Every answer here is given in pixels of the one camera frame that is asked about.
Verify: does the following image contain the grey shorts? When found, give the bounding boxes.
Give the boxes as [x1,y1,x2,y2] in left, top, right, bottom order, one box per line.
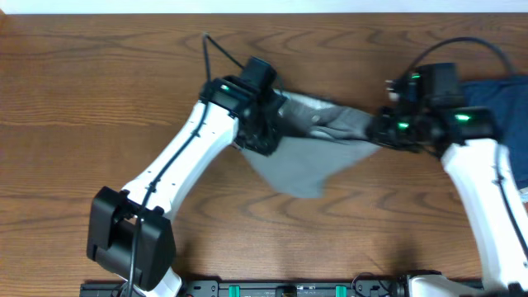
[242,92,380,199]

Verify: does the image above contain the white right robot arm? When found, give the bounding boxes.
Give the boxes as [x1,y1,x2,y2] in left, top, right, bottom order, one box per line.
[366,63,527,296]

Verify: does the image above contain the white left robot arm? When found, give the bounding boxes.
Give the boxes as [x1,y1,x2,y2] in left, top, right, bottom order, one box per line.
[87,76,288,296]

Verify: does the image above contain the folded blue garment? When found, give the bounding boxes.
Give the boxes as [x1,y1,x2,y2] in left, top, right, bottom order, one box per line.
[462,75,527,190]

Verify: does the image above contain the folded beige garment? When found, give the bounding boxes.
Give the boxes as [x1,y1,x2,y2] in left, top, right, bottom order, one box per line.
[519,187,528,204]

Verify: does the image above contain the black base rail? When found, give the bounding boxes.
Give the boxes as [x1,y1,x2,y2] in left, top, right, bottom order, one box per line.
[80,271,483,297]

